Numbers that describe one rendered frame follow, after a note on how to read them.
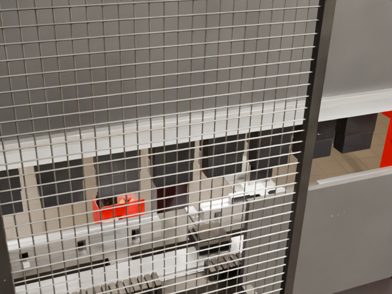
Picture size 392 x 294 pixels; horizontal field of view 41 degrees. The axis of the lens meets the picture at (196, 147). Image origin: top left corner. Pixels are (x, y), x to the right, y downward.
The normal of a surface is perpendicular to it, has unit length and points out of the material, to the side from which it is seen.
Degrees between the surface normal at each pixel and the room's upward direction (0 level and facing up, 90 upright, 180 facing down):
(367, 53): 90
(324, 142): 90
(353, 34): 90
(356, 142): 90
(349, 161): 0
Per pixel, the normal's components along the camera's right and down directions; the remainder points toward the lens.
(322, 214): 0.36, 0.44
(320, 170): 0.03, -0.88
